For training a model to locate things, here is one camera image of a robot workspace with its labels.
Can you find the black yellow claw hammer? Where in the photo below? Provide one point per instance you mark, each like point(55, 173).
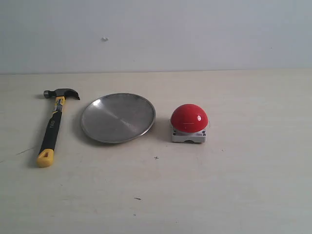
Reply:
point(46, 154)

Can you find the red dome push button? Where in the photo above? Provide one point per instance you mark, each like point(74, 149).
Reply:
point(189, 123)

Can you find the round steel plate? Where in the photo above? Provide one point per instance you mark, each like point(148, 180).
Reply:
point(117, 118)

